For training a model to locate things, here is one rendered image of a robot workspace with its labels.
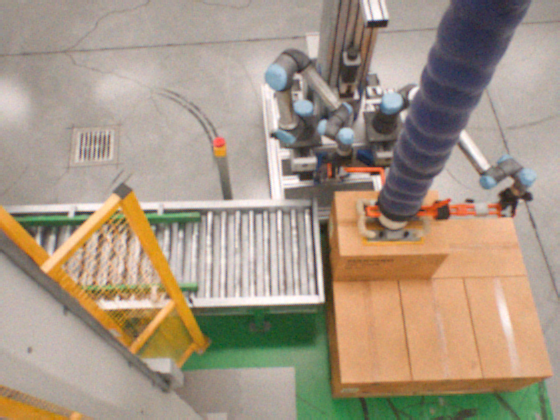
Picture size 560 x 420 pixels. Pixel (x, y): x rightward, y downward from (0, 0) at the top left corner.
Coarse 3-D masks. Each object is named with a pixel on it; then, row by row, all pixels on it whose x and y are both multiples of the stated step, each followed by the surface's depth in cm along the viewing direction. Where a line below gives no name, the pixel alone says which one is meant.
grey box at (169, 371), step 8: (144, 360) 179; (152, 360) 179; (160, 360) 179; (168, 360) 179; (152, 368) 177; (160, 368) 177; (168, 368) 177; (176, 368) 189; (160, 376) 183; (168, 376) 183; (176, 376) 188; (176, 384) 198
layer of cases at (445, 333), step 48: (480, 240) 335; (336, 288) 319; (384, 288) 319; (432, 288) 320; (480, 288) 320; (528, 288) 320; (336, 336) 310; (384, 336) 306; (432, 336) 306; (480, 336) 307; (528, 336) 307; (336, 384) 316; (384, 384) 302; (432, 384) 308; (480, 384) 314; (528, 384) 321
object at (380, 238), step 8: (376, 232) 290; (384, 232) 290; (408, 232) 287; (368, 240) 287; (376, 240) 287; (384, 240) 288; (392, 240) 288; (400, 240) 288; (408, 240) 288; (416, 240) 288; (424, 240) 288
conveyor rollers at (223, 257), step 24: (240, 216) 341; (264, 216) 341; (48, 240) 332; (96, 240) 332; (120, 240) 333; (168, 240) 333; (192, 240) 333; (240, 240) 333; (264, 240) 333; (312, 240) 334; (96, 264) 327; (120, 264) 324; (192, 264) 325; (240, 264) 326; (264, 264) 326; (312, 264) 326; (240, 288) 319; (264, 288) 319; (312, 288) 318
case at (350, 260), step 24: (336, 192) 304; (360, 192) 304; (432, 192) 304; (336, 216) 298; (336, 240) 299; (360, 240) 290; (432, 240) 290; (336, 264) 301; (360, 264) 298; (384, 264) 299; (408, 264) 300; (432, 264) 301
